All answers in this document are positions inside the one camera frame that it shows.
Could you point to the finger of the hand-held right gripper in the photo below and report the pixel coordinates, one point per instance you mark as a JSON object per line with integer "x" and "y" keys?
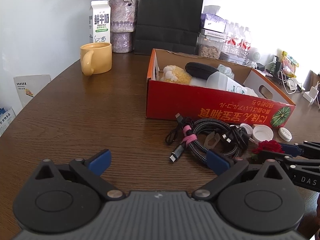
{"x": 291, "y": 148}
{"x": 287, "y": 161}

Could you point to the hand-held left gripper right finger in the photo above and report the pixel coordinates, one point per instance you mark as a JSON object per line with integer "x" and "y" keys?
{"x": 216, "y": 162}

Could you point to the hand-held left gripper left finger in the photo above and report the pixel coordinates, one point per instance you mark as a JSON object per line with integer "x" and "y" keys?
{"x": 100, "y": 162}

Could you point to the red artificial rose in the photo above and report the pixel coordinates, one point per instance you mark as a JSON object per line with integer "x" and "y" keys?
{"x": 268, "y": 146}

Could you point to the white bottle cap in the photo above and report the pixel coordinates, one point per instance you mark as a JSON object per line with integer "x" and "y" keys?
{"x": 248, "y": 128}
{"x": 262, "y": 133}

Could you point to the orange cardboard box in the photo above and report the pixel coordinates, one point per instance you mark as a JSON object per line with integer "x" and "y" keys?
{"x": 200, "y": 102}

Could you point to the white plastic bottle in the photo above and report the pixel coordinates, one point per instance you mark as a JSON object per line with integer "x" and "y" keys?
{"x": 225, "y": 81}

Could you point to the iridescent bundle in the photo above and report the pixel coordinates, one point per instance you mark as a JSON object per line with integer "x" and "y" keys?
{"x": 226, "y": 71}

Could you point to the black oval zip case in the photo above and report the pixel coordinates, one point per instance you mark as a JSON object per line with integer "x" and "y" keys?
{"x": 200, "y": 68}

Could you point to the yellow white plush toy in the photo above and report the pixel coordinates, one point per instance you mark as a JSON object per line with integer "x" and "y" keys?
{"x": 175, "y": 75}

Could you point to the white ribbed round lid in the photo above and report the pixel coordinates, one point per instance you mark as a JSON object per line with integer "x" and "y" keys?
{"x": 285, "y": 133}

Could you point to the clear plastic hook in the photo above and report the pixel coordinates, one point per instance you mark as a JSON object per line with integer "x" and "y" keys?
{"x": 212, "y": 140}

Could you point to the white plug adapter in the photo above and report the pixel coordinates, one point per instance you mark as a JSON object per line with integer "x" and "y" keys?
{"x": 310, "y": 95}

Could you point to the green spray bottle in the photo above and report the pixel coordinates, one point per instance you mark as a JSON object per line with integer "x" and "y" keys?
{"x": 274, "y": 66}

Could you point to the yellow snack packet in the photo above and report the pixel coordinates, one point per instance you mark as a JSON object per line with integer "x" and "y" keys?
{"x": 290, "y": 63}

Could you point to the black power adapter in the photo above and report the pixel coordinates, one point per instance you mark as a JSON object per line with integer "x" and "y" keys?
{"x": 261, "y": 67}

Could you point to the white round robot speaker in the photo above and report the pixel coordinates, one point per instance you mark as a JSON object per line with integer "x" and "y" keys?
{"x": 254, "y": 55}

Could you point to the blue white packet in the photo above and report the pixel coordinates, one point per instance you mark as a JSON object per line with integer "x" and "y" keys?
{"x": 6, "y": 120}

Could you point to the yellow mug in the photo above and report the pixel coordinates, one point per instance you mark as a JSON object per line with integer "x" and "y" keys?
{"x": 98, "y": 58}

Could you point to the clear seed container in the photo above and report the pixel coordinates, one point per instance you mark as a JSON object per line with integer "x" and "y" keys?
{"x": 208, "y": 50}

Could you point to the clear water bottle red label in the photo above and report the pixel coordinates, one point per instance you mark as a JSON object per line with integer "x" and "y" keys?
{"x": 228, "y": 40}
{"x": 237, "y": 40}
{"x": 247, "y": 42}

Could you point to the flat white box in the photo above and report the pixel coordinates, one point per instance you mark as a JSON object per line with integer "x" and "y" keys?
{"x": 211, "y": 35}

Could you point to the purple textured vase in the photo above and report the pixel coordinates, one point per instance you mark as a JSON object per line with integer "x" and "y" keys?
{"x": 122, "y": 22}

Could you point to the white milk carton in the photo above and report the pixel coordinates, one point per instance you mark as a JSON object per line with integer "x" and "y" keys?
{"x": 100, "y": 20}

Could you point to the purple tissue pack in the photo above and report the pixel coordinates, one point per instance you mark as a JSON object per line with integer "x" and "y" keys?
{"x": 212, "y": 20}

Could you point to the black paper bag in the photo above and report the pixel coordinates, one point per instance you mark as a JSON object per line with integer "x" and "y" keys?
{"x": 167, "y": 17}

